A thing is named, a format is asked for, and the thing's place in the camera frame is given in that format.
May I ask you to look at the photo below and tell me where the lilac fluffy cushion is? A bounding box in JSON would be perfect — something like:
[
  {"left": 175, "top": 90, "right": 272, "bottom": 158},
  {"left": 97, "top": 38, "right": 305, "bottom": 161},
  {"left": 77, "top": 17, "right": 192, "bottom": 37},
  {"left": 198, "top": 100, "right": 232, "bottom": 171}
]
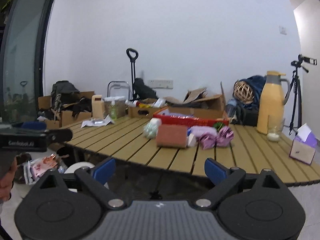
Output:
[{"left": 190, "top": 126, "right": 217, "bottom": 138}]

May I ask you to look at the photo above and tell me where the large open cardboard box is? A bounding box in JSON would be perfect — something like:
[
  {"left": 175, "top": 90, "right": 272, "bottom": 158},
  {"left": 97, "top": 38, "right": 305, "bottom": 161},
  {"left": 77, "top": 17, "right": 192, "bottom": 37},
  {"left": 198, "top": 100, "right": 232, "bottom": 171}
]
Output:
[{"left": 164, "top": 83, "right": 228, "bottom": 120}]

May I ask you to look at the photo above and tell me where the woven rattan ball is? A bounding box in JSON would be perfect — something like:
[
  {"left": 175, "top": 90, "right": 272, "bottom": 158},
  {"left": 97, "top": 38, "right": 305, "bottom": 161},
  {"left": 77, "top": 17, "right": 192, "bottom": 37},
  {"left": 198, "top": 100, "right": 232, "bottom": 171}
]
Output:
[{"left": 233, "top": 81, "right": 254, "bottom": 105}]

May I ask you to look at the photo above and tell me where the light wooden box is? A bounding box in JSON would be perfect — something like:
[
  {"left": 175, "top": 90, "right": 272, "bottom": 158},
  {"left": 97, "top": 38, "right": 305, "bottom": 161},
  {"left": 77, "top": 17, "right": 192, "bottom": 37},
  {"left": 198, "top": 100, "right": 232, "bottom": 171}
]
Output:
[{"left": 92, "top": 95, "right": 105, "bottom": 119}]

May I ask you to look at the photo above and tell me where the dark blue bag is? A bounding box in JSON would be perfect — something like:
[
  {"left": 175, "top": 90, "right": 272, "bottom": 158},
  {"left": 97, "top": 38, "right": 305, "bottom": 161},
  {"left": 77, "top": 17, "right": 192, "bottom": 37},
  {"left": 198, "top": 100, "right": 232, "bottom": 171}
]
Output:
[{"left": 225, "top": 75, "right": 266, "bottom": 127}]

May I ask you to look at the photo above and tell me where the purple tissue box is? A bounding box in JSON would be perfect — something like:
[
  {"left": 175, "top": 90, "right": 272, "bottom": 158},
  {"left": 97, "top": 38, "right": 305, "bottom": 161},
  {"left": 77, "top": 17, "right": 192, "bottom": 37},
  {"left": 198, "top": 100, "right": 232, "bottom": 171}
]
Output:
[{"left": 289, "top": 124, "right": 317, "bottom": 165}]

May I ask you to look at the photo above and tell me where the person's left hand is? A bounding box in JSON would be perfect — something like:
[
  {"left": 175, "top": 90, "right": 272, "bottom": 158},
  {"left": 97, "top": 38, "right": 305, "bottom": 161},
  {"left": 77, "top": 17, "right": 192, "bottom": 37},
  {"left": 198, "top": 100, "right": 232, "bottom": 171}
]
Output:
[{"left": 0, "top": 158, "right": 17, "bottom": 202}]

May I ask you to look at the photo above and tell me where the green spray bottle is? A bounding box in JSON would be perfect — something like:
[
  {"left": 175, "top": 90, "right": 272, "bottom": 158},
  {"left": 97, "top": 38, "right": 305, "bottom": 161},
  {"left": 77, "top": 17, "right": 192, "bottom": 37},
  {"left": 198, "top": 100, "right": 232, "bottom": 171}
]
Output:
[{"left": 109, "top": 100, "right": 117, "bottom": 120}]

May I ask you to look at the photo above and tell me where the pink satin cloth bundle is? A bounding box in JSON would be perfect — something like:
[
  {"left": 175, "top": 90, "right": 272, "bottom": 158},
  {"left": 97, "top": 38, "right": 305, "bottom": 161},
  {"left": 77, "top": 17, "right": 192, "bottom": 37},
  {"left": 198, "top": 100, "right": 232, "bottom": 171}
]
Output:
[{"left": 199, "top": 126, "right": 234, "bottom": 150}]

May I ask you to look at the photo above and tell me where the metal folding chair frame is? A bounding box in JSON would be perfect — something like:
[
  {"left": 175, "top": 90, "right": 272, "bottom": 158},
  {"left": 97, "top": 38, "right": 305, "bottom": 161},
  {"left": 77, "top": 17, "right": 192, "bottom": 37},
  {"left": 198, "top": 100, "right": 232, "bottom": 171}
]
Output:
[{"left": 107, "top": 80, "right": 131, "bottom": 99}]

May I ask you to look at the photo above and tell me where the yellow thermos jug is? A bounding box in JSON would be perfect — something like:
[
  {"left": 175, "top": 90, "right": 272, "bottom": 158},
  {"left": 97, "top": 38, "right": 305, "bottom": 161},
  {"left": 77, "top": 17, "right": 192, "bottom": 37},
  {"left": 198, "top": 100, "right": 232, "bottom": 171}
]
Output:
[{"left": 257, "top": 70, "right": 290, "bottom": 135}]

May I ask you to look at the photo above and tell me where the red brown sponge block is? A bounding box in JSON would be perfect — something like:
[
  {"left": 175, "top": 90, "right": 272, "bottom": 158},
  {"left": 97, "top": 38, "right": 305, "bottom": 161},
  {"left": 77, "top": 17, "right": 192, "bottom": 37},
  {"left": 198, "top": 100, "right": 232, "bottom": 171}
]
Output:
[{"left": 156, "top": 125, "right": 188, "bottom": 148}]

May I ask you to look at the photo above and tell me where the wooden slat folding table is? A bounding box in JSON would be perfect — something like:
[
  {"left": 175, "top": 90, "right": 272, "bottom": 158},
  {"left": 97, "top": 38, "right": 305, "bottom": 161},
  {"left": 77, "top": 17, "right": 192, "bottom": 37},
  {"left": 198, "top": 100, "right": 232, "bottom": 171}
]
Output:
[{"left": 66, "top": 117, "right": 319, "bottom": 186}]

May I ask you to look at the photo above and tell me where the clear drinking glass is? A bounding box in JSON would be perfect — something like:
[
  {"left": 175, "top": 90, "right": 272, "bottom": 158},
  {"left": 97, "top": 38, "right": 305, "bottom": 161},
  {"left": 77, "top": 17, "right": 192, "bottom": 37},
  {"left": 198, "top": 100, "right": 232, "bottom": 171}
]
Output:
[{"left": 266, "top": 115, "right": 285, "bottom": 142}]

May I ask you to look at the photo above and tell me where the glass jar of grains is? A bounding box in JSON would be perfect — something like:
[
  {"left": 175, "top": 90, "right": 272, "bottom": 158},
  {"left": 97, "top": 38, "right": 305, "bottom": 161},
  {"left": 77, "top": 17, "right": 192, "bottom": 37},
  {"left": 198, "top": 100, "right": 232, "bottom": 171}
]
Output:
[{"left": 104, "top": 96, "right": 127, "bottom": 120}]

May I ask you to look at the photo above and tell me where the crumpled white paper wrapper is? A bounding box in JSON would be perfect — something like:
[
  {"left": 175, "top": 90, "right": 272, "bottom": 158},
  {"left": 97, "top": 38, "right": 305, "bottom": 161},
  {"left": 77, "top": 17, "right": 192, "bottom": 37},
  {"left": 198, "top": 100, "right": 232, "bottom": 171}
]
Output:
[{"left": 81, "top": 115, "right": 115, "bottom": 128}]

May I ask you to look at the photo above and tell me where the small brown cardboard box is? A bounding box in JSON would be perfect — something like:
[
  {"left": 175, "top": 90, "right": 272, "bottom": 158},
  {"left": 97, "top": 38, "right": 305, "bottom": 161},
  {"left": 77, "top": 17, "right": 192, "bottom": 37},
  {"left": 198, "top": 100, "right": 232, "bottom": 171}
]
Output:
[{"left": 126, "top": 98, "right": 166, "bottom": 119}]

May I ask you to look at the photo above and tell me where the black camera tripod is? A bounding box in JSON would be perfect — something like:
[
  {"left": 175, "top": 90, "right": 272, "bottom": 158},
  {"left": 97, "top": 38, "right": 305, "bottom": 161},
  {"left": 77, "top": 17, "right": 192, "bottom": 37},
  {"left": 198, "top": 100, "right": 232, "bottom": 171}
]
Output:
[{"left": 288, "top": 54, "right": 317, "bottom": 135}]

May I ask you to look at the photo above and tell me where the white wall power strip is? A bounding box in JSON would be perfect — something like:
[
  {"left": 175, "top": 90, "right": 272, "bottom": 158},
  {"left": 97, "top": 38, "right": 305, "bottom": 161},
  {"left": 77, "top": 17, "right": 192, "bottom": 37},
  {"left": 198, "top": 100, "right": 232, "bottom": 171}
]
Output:
[{"left": 148, "top": 80, "right": 174, "bottom": 89}]

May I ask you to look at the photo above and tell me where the black backpack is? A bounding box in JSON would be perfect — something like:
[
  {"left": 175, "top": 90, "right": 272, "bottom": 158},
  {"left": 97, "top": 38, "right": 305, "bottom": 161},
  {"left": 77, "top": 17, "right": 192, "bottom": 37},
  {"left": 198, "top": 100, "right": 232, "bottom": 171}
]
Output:
[{"left": 50, "top": 80, "right": 80, "bottom": 112}]

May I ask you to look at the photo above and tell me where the red cardboard storage box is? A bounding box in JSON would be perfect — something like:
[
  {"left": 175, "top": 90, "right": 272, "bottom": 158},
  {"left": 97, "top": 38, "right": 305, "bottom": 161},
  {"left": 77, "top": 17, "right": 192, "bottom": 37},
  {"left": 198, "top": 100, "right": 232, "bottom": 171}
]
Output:
[{"left": 153, "top": 107, "right": 229, "bottom": 127}]

